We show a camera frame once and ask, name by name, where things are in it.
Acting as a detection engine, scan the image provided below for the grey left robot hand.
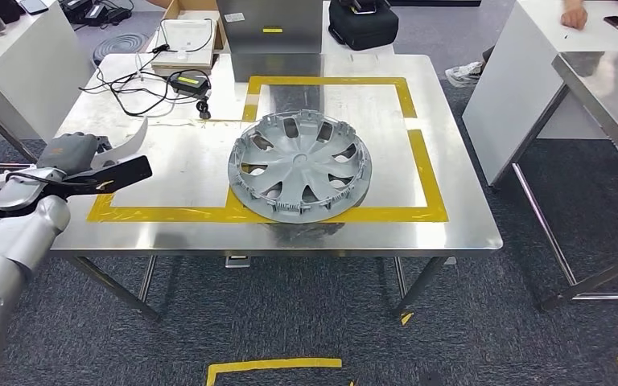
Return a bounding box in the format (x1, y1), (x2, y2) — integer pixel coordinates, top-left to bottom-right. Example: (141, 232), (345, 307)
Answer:
(37, 133), (113, 177)

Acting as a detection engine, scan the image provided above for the white curved plastic part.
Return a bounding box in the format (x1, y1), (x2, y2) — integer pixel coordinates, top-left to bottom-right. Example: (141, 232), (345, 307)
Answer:
(0, 117), (149, 187)

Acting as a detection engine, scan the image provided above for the stainless steel workbench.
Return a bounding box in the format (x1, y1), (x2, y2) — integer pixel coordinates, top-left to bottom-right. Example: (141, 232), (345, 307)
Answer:
(50, 53), (504, 323)

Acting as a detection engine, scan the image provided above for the black power adapter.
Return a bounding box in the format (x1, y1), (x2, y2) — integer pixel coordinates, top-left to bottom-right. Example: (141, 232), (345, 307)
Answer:
(169, 72), (212, 100)

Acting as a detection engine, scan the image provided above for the black charger bundle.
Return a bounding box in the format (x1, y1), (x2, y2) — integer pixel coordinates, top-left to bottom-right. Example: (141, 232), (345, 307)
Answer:
(60, 0), (134, 27)

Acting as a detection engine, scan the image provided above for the white flat device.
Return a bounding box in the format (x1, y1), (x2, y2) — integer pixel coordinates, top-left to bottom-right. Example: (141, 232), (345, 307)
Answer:
(151, 18), (218, 70)

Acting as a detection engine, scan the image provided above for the brown cardboard box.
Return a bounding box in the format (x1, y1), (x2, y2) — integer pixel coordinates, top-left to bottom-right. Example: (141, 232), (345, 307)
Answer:
(151, 0), (229, 76)

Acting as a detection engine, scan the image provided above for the stainless steel box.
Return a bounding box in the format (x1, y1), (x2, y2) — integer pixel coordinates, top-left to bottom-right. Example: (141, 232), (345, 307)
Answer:
(215, 0), (324, 84)

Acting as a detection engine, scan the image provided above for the grey wheel hubcap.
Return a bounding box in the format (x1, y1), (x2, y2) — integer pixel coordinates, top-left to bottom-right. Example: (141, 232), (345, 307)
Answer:
(228, 110), (373, 225)

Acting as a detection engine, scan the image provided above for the yellow floor tape square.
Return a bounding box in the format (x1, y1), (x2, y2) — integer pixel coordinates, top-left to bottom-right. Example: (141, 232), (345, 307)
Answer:
(206, 358), (356, 386)

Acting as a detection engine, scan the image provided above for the black carry bag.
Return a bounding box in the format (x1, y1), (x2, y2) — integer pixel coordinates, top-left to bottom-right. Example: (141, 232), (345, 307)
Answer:
(328, 0), (400, 51)

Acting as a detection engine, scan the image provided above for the person's foot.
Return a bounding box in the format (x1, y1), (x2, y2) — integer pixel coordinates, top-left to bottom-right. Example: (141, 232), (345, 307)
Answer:
(444, 61), (485, 88)

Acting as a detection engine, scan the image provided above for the person's hand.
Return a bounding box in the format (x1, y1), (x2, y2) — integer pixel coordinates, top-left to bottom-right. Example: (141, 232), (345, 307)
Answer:
(560, 0), (590, 31)

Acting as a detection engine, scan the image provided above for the stainless steel table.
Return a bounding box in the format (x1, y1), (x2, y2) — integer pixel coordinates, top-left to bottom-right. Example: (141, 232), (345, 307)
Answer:
(511, 50), (618, 313)

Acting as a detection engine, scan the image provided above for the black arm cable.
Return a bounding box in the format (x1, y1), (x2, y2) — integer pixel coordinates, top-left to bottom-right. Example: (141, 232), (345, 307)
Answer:
(5, 170), (102, 188)

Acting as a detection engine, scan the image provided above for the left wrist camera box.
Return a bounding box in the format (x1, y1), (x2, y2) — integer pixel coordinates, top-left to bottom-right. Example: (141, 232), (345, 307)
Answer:
(56, 155), (154, 196)

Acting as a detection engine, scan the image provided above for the black power cable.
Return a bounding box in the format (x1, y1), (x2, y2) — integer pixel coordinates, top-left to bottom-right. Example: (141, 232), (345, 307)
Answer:
(80, 50), (208, 118)

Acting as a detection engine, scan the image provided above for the thin black cable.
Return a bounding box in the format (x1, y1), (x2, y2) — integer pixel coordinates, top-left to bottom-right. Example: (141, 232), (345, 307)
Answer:
(151, 18), (214, 55)

